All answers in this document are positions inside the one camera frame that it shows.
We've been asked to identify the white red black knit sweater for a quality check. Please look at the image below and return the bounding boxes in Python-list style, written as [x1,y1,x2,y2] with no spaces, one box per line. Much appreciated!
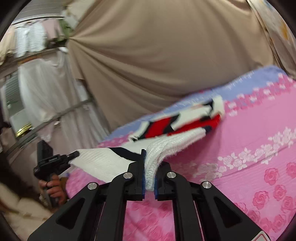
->
[70,95,225,191]

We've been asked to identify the floral cream curtain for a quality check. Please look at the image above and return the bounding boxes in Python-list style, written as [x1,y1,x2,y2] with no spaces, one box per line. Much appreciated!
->
[248,1,295,78]

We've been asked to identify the person's left hand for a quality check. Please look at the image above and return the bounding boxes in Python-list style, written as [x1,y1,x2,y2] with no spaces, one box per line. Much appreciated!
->
[39,174,68,208]

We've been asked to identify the pink purple floral bedsheet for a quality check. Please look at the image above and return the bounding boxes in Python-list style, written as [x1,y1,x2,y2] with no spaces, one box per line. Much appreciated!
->
[66,65,296,241]

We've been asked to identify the beige curtain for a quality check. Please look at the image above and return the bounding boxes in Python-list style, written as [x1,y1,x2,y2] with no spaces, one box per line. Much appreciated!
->
[68,1,278,130]

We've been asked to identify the white sheer curtain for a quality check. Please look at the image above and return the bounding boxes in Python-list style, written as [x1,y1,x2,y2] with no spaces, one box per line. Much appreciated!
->
[16,22,109,150]

